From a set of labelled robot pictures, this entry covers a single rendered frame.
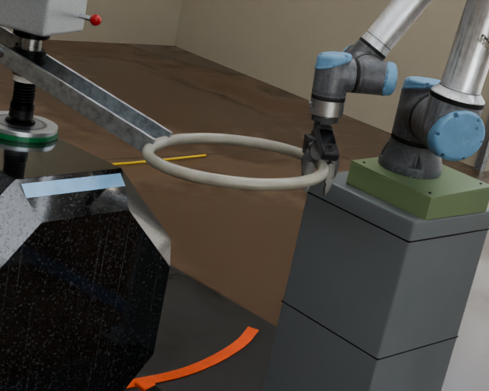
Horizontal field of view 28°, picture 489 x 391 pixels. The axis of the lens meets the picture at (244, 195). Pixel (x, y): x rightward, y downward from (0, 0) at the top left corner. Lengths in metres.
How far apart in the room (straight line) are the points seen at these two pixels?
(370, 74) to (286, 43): 6.02
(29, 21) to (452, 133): 1.15
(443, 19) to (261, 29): 1.95
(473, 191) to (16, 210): 1.29
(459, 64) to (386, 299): 0.68
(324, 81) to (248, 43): 6.38
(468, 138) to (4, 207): 1.22
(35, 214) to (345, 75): 0.86
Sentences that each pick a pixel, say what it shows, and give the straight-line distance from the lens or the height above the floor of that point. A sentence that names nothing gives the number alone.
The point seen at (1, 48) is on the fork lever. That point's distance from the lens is 2.76.
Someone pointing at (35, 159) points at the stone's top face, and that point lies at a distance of 2.60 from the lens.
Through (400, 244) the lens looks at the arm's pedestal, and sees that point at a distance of 2.73.
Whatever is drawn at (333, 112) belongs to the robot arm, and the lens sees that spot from 2.55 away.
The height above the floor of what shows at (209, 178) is 0.95.
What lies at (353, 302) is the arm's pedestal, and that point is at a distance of 2.86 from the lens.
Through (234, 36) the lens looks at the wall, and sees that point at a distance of 9.06.
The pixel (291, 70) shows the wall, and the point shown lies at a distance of 8.52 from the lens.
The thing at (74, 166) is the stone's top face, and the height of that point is 0.84.
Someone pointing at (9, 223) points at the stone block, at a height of 0.75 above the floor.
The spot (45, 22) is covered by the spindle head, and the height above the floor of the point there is 1.18.
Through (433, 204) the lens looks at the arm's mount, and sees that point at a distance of 2.73.
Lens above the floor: 1.62
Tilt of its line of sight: 17 degrees down
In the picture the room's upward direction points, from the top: 12 degrees clockwise
